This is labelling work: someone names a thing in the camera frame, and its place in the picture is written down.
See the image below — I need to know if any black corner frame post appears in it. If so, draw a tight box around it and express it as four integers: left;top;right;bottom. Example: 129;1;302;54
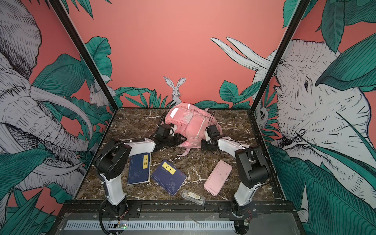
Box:
49;0;118;112
250;0;310;112

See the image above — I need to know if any clear plastic eraser box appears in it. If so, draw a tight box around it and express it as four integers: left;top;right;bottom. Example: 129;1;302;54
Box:
181;190;206;206

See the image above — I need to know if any black left corner frame post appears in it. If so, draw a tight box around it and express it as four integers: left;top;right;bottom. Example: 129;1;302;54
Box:
49;0;118;112

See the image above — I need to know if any black right corner frame post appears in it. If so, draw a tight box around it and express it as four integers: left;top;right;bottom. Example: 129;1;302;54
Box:
250;0;310;112

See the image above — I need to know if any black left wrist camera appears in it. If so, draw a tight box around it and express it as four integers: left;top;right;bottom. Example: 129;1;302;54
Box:
156;124;173;139

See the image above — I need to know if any pink student backpack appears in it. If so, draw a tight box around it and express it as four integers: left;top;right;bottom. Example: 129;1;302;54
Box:
164;102;223;156

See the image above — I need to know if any pink pencil case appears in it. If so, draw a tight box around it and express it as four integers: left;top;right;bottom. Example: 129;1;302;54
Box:
204;160;232;196

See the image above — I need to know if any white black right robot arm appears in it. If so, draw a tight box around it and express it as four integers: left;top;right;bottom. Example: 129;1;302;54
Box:
201;136;272;206

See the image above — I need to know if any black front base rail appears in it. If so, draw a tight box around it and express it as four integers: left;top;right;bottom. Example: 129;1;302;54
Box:
57;200;298;219

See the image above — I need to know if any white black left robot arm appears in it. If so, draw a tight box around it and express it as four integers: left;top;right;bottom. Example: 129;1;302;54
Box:
94;134;187;206

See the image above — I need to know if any dark blue book yellow label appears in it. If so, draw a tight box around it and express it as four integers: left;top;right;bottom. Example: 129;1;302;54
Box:
151;160;188;196

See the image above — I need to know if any white perforated vent strip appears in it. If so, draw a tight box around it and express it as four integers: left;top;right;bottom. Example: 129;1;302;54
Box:
63;220;235;232

